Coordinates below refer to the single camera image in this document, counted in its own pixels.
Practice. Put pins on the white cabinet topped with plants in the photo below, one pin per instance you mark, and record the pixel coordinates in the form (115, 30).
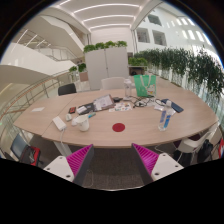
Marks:
(106, 66)

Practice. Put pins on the clear shaker bottle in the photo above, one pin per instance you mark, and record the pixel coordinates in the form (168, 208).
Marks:
(127, 89)

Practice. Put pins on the wooden planter with green plants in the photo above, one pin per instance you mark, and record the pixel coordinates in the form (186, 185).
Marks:
(137, 62)

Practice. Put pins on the white plastic packet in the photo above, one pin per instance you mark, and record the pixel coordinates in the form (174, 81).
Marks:
(159, 107)

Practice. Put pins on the clear blue-label water bottle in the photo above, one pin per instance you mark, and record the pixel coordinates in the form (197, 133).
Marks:
(165, 119)

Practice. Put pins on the small red and black box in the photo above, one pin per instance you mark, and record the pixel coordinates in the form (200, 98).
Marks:
(72, 110)

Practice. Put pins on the small white pouch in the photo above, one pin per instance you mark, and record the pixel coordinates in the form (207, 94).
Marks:
(74, 118)

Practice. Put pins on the white card packet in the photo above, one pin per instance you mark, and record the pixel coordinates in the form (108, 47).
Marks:
(81, 109)

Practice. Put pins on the open paper notebook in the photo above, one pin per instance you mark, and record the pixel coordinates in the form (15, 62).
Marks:
(104, 102)

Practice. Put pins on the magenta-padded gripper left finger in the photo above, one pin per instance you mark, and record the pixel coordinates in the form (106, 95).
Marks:
(78, 160)

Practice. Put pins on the green tote bag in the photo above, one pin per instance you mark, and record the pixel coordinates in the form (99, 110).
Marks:
(144, 86)

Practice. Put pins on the white power strip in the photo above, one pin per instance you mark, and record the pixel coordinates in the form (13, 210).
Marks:
(59, 123)

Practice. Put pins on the teal tube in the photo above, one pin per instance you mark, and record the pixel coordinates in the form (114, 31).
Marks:
(91, 115)

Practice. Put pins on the white ceramic mug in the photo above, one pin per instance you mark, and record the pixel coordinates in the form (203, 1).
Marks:
(83, 123)

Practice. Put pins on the dark blue phone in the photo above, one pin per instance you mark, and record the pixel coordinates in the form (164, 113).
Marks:
(174, 106)

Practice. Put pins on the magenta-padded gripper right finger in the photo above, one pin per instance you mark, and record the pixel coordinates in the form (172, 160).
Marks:
(146, 159)

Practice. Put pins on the row of green hedge plants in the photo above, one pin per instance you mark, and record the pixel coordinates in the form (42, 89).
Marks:
(196, 68)

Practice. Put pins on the small planter boxes with plants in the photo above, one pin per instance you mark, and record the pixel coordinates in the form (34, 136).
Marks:
(82, 71)

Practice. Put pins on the small white oval device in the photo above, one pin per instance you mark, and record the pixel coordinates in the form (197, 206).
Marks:
(68, 117)

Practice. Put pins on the colourful sticker sheet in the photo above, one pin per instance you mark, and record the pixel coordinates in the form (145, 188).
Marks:
(120, 107)

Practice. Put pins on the black chair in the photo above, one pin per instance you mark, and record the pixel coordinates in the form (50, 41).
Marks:
(66, 89)

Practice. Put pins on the dark blue office chair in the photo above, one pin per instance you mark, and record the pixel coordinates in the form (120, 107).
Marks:
(20, 146)

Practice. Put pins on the flat round red coaster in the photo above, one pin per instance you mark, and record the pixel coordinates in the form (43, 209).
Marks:
(118, 127)

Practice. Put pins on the white paper slip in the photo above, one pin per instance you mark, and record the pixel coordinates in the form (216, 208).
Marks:
(37, 109)

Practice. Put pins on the white swivel chair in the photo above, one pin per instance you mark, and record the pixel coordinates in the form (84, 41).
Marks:
(195, 144)

